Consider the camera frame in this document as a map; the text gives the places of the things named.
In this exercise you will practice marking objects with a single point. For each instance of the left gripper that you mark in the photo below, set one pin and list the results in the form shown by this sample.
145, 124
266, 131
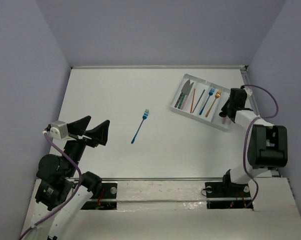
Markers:
83, 139

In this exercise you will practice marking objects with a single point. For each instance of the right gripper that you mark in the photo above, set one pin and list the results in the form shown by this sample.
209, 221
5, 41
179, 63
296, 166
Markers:
224, 108

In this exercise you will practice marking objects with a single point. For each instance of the gold fork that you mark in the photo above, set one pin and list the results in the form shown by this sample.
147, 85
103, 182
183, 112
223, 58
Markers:
217, 96

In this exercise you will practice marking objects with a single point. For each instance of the blue fork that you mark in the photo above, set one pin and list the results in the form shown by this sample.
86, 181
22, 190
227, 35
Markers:
211, 92
144, 117

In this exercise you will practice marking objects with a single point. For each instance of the dark blue chopstick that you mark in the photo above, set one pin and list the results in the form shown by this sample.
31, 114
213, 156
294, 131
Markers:
198, 101

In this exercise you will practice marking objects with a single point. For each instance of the orange chopstick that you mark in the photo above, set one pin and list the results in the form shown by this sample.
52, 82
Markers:
192, 100

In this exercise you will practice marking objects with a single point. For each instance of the knife pink handle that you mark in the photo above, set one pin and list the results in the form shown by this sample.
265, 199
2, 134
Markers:
184, 102

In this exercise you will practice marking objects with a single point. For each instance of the knife green handle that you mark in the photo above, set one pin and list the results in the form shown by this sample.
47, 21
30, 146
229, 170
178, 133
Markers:
187, 93

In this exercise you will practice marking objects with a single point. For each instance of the knife dark handle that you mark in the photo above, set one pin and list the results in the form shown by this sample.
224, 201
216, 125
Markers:
181, 96

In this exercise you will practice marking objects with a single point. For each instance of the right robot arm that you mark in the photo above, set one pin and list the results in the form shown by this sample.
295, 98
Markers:
265, 144

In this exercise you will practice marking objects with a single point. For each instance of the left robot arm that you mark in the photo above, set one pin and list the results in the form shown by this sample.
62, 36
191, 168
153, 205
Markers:
64, 189

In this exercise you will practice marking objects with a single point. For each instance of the white divided cutlery tray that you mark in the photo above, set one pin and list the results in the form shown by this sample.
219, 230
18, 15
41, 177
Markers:
213, 120

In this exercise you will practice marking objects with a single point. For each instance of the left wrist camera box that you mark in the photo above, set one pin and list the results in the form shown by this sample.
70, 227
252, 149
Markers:
58, 130

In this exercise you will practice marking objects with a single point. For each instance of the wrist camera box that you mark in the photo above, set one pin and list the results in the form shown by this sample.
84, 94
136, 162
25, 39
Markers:
248, 91
58, 130

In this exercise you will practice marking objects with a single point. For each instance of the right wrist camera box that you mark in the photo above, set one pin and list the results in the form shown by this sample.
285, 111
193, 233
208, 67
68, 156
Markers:
248, 91

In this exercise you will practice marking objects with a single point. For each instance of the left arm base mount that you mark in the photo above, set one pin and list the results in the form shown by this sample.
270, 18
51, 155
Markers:
106, 200

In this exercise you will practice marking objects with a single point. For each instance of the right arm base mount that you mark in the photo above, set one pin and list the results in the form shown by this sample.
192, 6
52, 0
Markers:
220, 197

